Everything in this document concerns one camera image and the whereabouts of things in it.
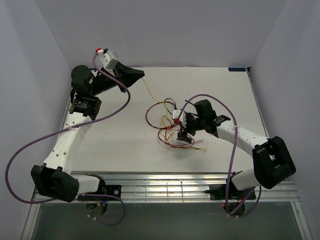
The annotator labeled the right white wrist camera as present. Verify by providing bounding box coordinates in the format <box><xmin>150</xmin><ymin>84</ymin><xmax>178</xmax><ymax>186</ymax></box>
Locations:
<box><xmin>172</xmin><ymin>109</ymin><xmax>187</xmax><ymax>127</ymax></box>

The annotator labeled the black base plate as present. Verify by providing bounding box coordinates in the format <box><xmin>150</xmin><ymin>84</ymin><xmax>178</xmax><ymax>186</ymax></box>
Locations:
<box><xmin>204</xmin><ymin>184</ymin><xmax>251</xmax><ymax>200</ymax></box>
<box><xmin>77</xmin><ymin>185</ymin><xmax>122</xmax><ymax>202</ymax></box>

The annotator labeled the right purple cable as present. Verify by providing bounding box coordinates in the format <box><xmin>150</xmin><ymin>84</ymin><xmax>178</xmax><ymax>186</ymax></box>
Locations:
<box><xmin>177</xmin><ymin>93</ymin><xmax>262</xmax><ymax>218</ymax></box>

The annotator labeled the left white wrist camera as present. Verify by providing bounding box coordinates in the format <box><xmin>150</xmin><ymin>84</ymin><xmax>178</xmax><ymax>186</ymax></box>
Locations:
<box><xmin>96</xmin><ymin>48</ymin><xmax>120</xmax><ymax>73</ymax></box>

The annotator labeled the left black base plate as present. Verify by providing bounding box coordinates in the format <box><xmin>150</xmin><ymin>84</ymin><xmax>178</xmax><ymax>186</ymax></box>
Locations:
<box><xmin>77</xmin><ymin>185</ymin><xmax>122</xmax><ymax>202</ymax></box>

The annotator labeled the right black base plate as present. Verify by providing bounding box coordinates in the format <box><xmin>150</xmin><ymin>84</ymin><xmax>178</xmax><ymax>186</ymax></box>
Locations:
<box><xmin>204</xmin><ymin>184</ymin><xmax>251</xmax><ymax>200</ymax></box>

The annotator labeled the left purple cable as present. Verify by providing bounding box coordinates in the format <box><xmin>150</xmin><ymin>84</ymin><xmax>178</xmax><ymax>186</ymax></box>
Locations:
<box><xmin>4</xmin><ymin>51</ymin><xmax>132</xmax><ymax>227</ymax></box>

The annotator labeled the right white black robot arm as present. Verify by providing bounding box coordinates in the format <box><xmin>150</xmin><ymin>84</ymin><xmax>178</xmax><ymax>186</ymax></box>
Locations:
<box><xmin>172</xmin><ymin>99</ymin><xmax>296</xmax><ymax>199</ymax></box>

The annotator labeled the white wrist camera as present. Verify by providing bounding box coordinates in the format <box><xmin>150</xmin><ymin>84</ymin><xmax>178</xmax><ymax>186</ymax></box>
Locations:
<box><xmin>96</xmin><ymin>48</ymin><xmax>120</xmax><ymax>73</ymax></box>
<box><xmin>172</xmin><ymin>109</ymin><xmax>187</xmax><ymax>127</ymax></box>

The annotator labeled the purple cable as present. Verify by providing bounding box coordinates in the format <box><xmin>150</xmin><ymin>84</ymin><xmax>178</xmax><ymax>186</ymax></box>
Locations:
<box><xmin>177</xmin><ymin>93</ymin><xmax>262</xmax><ymax>218</ymax></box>
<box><xmin>4</xmin><ymin>51</ymin><xmax>132</xmax><ymax>227</ymax></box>

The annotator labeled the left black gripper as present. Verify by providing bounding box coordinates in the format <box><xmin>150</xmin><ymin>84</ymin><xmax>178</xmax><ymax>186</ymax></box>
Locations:
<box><xmin>90</xmin><ymin>61</ymin><xmax>145</xmax><ymax>97</ymax></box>

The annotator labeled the aluminium rail frame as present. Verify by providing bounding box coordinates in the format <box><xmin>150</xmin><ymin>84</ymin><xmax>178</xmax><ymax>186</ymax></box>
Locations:
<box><xmin>23</xmin><ymin>67</ymin><xmax>312</xmax><ymax>240</ymax></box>

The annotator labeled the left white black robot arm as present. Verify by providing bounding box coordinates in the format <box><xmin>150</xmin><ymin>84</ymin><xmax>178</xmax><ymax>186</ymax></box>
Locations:
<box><xmin>30</xmin><ymin>62</ymin><xmax>145</xmax><ymax>203</ymax></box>

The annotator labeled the red black twisted wire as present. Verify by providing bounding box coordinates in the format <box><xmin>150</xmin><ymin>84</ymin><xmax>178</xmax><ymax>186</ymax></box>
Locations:
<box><xmin>145</xmin><ymin>97</ymin><xmax>204</xmax><ymax>149</ymax></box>

